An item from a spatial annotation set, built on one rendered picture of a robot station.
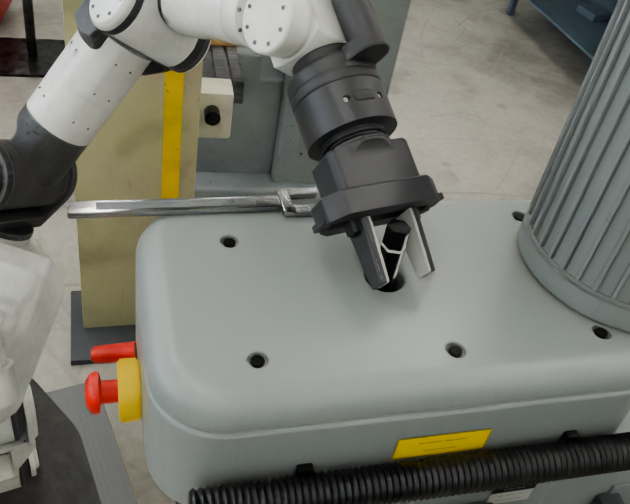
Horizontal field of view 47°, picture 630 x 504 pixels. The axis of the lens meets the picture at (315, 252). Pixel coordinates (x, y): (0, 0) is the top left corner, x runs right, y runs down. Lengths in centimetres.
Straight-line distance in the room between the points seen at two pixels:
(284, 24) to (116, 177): 203
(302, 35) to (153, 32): 25
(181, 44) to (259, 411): 49
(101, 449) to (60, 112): 153
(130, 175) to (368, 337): 210
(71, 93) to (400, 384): 55
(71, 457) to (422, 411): 160
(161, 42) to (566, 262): 51
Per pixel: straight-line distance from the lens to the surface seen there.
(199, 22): 83
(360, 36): 67
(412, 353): 62
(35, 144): 98
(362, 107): 65
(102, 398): 72
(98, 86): 94
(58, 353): 312
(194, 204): 71
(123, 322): 315
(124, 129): 256
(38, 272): 102
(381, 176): 65
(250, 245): 68
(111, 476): 229
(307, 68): 67
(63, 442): 216
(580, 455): 73
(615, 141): 65
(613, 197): 66
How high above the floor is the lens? 233
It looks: 40 degrees down
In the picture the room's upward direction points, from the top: 12 degrees clockwise
